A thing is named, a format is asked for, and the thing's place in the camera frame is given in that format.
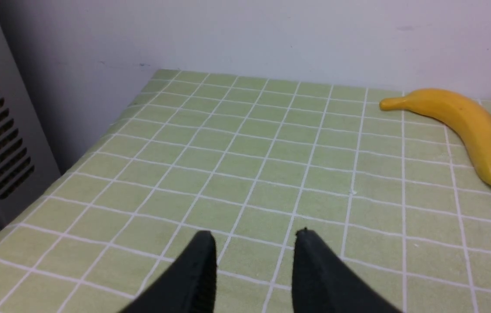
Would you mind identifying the green checked tablecloth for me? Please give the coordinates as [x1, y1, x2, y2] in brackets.
[0, 70, 491, 313]

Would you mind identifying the yellow plastic banana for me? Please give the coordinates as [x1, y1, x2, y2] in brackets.
[379, 88, 491, 186]

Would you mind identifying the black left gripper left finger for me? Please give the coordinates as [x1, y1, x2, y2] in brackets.
[121, 230, 217, 313]

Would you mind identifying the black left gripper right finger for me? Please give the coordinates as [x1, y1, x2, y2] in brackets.
[292, 228, 400, 313]

